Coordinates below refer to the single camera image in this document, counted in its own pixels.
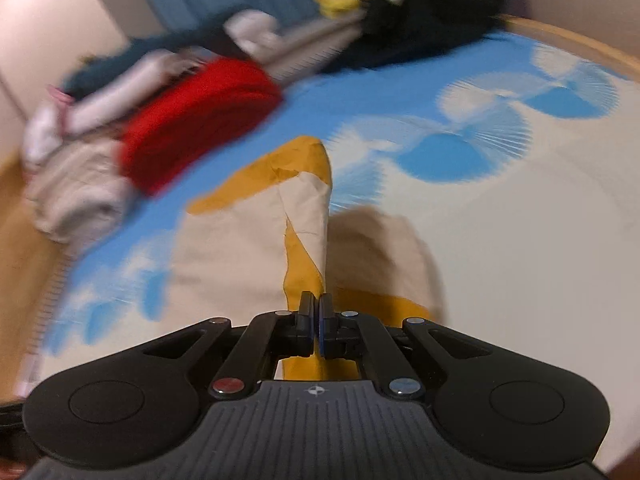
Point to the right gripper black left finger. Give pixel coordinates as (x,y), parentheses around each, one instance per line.
(280,334)

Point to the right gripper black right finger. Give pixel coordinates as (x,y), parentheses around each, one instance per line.
(358,325)

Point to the beige and mustard shirt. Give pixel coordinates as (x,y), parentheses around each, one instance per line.
(266,235)

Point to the black clothing pile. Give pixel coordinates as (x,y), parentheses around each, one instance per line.
(398,33)

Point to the red folded sweater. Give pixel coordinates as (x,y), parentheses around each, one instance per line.
(225,100)

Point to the blue and white bed sheet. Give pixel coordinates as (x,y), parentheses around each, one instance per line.
(516,162)

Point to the folded beige blanket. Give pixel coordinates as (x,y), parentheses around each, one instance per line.
(79,196)

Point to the folded white garment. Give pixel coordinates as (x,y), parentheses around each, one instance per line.
(298,53)

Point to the dark teal garment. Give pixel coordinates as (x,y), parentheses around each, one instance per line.
(209,35)

